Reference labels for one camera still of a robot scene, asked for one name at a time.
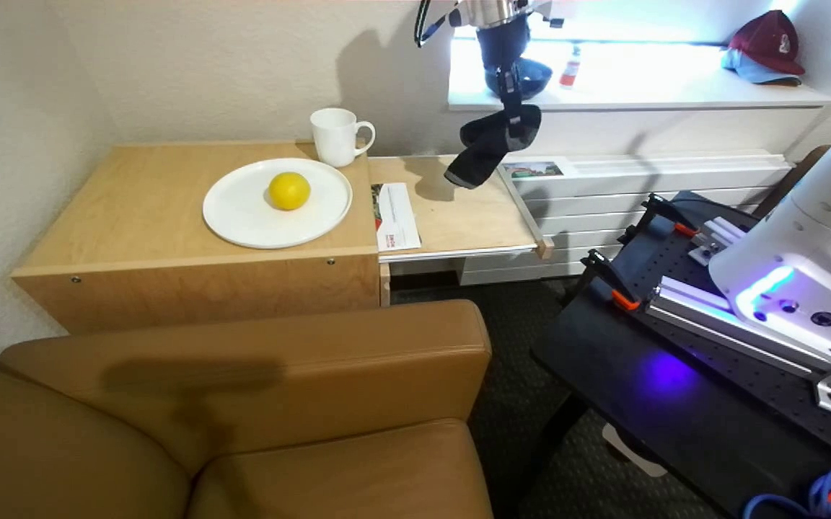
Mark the white ceramic mug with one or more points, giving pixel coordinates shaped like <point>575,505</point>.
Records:
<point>341,137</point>

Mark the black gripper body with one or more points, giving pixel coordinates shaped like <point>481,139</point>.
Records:
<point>503,58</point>

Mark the colourful sticker on heater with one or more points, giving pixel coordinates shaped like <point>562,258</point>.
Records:
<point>533,172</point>

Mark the wooden pullout table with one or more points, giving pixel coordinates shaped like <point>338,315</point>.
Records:
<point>454,224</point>

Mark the dark navy sock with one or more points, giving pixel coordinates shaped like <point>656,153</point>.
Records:
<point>490,142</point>

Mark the white round plate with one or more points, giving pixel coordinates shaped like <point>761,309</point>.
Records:
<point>239,211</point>

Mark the white wall heater unit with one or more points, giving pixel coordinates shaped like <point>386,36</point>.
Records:
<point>595,199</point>

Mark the maroon baseball cap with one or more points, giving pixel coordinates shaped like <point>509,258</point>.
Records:
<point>770,41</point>

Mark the white red leaflet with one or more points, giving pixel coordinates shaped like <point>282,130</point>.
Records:
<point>393,217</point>

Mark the yellow lemon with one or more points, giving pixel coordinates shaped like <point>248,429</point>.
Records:
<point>288,191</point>

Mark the white windowsill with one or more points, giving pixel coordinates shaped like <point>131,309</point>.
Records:
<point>656,75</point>

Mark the brown leather armchair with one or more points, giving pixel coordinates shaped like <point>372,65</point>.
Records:
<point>324,416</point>

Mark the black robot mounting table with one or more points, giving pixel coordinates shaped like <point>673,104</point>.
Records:
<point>728,424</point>

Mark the small red white bottle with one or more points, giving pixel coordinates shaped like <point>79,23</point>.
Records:
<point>574,68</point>

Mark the orange handled clamp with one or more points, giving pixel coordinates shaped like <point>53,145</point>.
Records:
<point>600,270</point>

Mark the blue bowl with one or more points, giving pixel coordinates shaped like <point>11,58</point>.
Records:
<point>527,80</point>

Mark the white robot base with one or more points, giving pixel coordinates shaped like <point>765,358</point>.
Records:
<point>780,273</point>

